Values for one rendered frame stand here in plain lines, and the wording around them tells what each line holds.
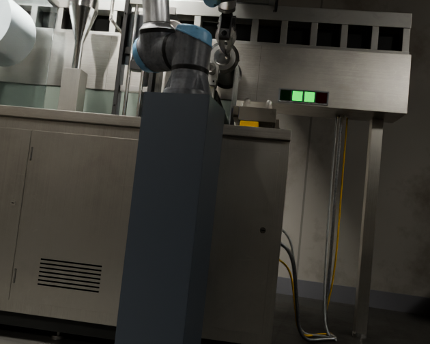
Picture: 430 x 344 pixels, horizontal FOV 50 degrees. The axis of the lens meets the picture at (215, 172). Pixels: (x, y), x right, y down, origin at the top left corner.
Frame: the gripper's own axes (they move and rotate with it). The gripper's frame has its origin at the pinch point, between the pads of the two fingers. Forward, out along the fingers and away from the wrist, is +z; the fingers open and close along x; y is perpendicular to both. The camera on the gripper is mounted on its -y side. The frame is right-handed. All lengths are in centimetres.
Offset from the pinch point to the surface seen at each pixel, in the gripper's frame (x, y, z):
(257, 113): -16.5, -19.3, 16.8
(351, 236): -89, 36, 164
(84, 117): 49, -45, 6
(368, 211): -78, -13, 80
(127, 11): 43.1, 3.1, -14.4
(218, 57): 3.4, 0.0, 2.7
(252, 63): -10.4, 30.0, 22.9
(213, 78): 3.6, -11.1, 6.0
